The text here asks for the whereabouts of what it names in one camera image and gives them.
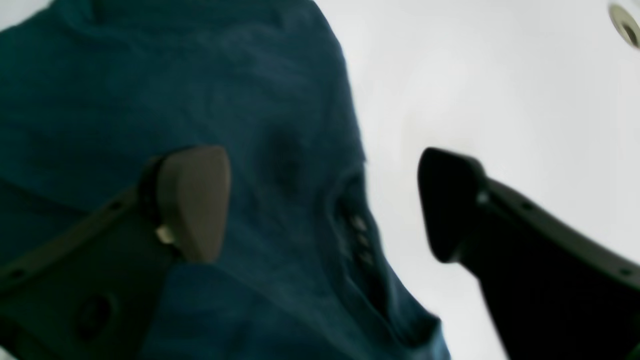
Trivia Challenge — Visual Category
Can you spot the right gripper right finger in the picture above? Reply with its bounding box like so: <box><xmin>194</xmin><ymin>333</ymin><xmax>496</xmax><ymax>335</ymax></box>
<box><xmin>417</xmin><ymin>147</ymin><xmax>640</xmax><ymax>360</ymax></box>

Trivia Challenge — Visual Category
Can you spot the right table cable grommet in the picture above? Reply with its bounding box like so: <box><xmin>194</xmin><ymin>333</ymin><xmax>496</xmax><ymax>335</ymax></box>
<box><xmin>607</xmin><ymin>0</ymin><xmax>640</xmax><ymax>50</ymax></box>

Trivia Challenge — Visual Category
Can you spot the dark navy t-shirt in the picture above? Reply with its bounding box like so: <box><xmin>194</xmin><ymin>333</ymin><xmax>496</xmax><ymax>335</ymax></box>
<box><xmin>1</xmin><ymin>0</ymin><xmax>451</xmax><ymax>360</ymax></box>

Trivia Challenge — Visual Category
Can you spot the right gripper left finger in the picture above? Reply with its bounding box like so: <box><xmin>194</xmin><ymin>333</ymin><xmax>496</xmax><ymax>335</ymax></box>
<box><xmin>0</xmin><ymin>145</ymin><xmax>232</xmax><ymax>360</ymax></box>

